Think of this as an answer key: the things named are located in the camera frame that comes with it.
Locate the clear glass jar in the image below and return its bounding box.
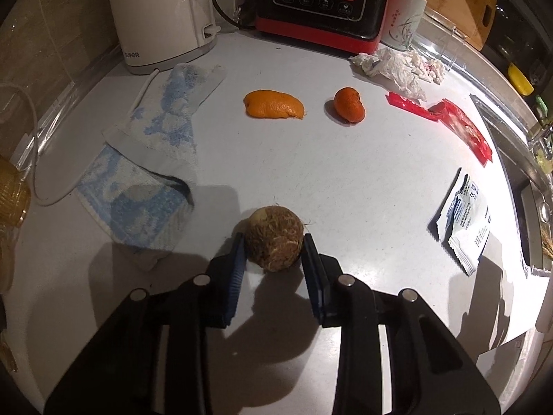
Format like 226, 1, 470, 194
425, 9, 469, 70

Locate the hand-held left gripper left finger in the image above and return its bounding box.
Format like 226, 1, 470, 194
43, 232, 248, 415

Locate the white printed mug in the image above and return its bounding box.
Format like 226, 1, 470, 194
380, 0, 428, 50

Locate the white power cable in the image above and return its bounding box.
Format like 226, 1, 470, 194
0, 68, 161, 206

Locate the yellow plastic object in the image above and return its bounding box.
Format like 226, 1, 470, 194
507, 63, 535, 96

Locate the large red wrapper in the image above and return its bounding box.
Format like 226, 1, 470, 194
428, 99, 493, 166

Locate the white electric kettle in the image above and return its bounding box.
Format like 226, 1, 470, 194
106, 0, 245, 75

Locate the small red wrapper strip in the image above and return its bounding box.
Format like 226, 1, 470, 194
386, 92, 439, 121

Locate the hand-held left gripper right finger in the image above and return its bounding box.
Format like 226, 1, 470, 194
302, 233, 502, 415

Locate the brown hairy taro root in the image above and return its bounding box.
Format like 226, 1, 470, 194
243, 204, 312, 274

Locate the wide orange peel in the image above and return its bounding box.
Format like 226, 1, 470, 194
243, 89, 307, 120

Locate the white foil packet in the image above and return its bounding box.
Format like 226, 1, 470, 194
434, 168, 493, 276

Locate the white tissue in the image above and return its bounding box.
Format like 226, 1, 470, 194
349, 47, 447, 101

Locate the blue and white towel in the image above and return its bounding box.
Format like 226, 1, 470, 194
76, 63, 227, 271

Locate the black power cable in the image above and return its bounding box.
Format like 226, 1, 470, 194
213, 0, 256, 31

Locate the amber glass jar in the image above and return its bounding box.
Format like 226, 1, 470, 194
0, 156, 32, 228

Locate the stainless steel sink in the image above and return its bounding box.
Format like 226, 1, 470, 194
473, 93, 553, 269

